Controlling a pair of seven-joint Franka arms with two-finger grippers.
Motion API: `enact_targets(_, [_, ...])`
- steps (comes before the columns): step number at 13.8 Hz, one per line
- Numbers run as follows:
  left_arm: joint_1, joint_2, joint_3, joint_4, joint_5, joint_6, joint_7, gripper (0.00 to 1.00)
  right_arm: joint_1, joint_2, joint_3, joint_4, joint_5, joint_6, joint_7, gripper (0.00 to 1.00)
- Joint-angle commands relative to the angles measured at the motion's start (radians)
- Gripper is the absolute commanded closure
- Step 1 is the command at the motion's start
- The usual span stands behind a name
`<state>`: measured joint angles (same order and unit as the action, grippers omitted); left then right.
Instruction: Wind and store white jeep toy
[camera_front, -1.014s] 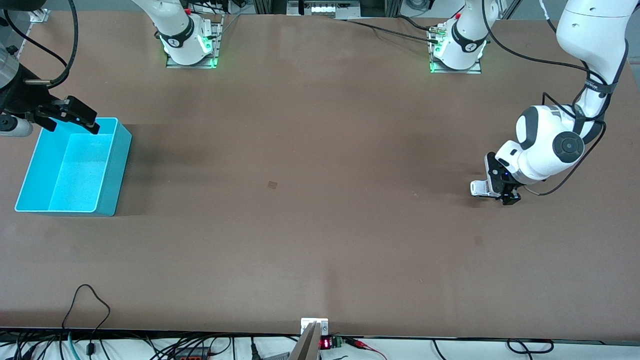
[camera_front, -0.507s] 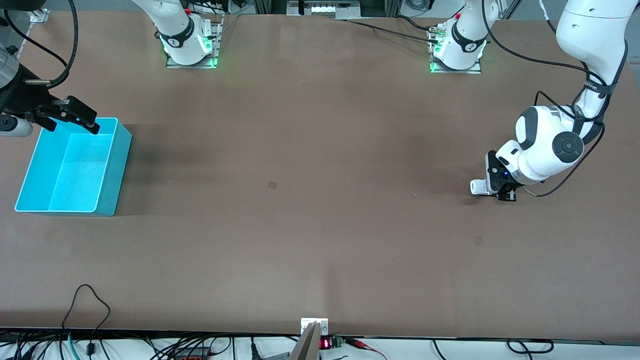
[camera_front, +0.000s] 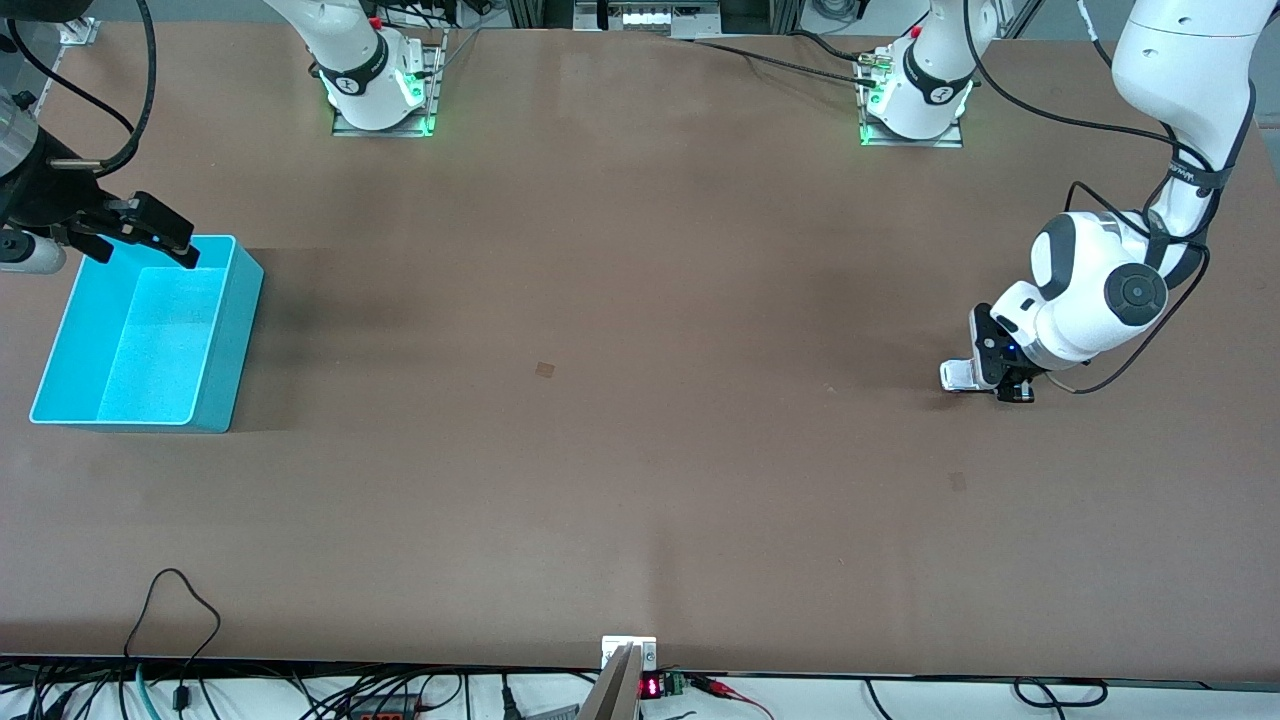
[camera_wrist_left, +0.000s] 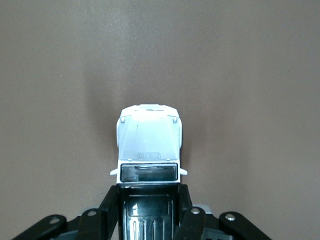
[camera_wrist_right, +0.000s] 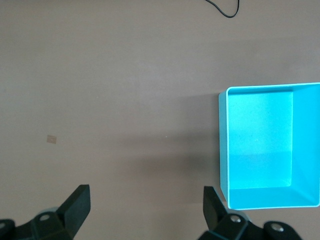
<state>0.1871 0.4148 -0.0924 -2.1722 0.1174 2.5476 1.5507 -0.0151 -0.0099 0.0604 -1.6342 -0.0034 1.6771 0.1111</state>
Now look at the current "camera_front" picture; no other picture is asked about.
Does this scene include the teal plastic bin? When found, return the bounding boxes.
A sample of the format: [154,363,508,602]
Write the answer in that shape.
[28,233,265,435]

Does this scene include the metal device with white lights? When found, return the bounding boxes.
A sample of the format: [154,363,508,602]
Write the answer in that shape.
[573,0,723,41]

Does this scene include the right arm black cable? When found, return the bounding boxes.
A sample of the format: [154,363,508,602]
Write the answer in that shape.
[5,0,159,179]

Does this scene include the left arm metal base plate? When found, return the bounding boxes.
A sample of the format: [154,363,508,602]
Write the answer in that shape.
[857,50,964,149]

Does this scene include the black coiled cable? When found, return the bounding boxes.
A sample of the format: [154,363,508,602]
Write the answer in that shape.
[1013,677,1109,710]

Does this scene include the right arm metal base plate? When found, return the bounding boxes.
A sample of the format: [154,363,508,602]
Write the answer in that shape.
[332,28,447,138]

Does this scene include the black table cable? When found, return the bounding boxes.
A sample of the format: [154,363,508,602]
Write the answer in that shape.
[690,30,883,89]

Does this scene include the thin black looped cable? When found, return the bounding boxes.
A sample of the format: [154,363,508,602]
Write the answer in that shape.
[123,568,222,713]

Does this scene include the red clip wires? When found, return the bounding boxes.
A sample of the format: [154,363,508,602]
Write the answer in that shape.
[690,675,773,720]

